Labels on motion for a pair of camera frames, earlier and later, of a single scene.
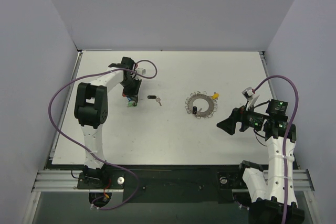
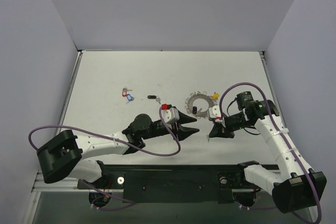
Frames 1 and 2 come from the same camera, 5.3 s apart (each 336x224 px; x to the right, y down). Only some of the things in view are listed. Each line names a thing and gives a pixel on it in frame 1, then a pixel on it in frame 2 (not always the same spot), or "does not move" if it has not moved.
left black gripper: (133, 87) -> (176, 127)
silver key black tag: (154, 96) does not move
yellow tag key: (215, 96) does not move
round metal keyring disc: (212, 107) does not move
